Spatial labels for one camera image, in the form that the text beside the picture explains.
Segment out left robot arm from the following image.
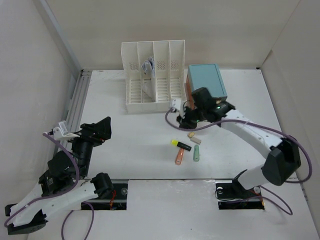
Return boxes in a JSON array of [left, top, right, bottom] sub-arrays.
[[4, 116, 115, 235]]

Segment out teal drawer box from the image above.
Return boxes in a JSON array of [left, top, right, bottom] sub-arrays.
[[185, 63, 228, 109]]

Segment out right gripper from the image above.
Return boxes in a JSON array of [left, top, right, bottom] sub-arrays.
[[176, 105, 206, 131]]

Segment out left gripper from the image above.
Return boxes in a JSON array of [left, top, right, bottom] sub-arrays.
[[65, 116, 112, 178]]

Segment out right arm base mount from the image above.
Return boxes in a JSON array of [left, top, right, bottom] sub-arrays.
[[214, 179, 265, 210]]

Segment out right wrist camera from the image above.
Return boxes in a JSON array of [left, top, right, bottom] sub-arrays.
[[169, 98, 183, 112]]

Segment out yellow capped black highlighter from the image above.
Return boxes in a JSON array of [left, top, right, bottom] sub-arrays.
[[171, 139, 192, 152]]

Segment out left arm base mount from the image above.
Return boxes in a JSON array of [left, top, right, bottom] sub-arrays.
[[87, 179, 129, 211]]

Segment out white eraser stick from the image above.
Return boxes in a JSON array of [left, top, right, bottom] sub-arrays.
[[190, 136, 202, 145]]

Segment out beige eraser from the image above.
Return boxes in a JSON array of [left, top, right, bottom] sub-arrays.
[[187, 132, 195, 139]]

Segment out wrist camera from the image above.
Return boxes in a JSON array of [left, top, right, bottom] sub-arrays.
[[169, 98, 183, 112], [48, 121, 80, 141]]

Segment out drawer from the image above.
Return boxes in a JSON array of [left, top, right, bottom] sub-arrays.
[[212, 97, 227, 105]]

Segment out white Canon manual booklet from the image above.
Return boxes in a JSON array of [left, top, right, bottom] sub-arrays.
[[141, 56, 156, 102]]

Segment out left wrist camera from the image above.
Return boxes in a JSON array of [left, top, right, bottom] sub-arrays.
[[48, 121, 80, 141]]

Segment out green highlighter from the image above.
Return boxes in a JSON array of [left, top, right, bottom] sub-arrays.
[[193, 144, 200, 162]]

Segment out aluminium rail frame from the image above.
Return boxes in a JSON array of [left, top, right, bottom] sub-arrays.
[[49, 68, 91, 180]]

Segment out orange highlighter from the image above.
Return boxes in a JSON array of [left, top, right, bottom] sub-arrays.
[[175, 148, 185, 166]]

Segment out white file organizer rack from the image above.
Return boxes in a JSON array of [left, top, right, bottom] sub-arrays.
[[121, 40, 187, 114]]

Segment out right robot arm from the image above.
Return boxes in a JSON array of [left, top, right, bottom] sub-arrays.
[[170, 87, 301, 197]]

